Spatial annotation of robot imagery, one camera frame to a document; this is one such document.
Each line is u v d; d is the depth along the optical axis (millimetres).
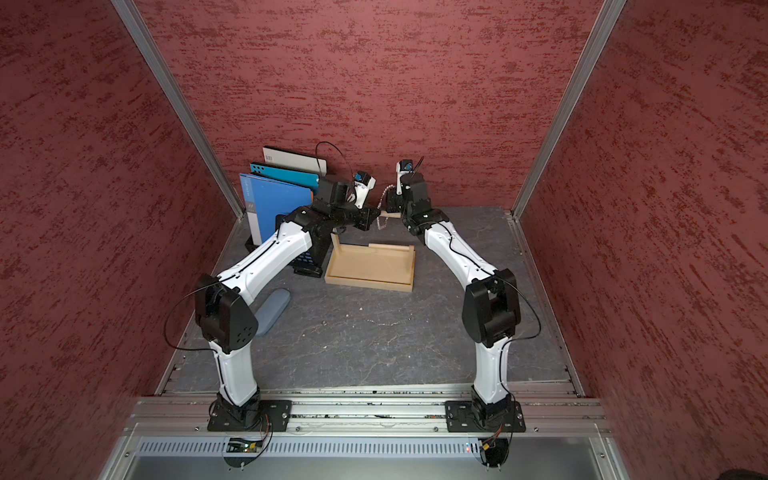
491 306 512
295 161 981
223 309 477
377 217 836
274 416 744
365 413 758
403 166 761
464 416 735
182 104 877
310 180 918
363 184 731
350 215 713
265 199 903
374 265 1035
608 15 710
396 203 793
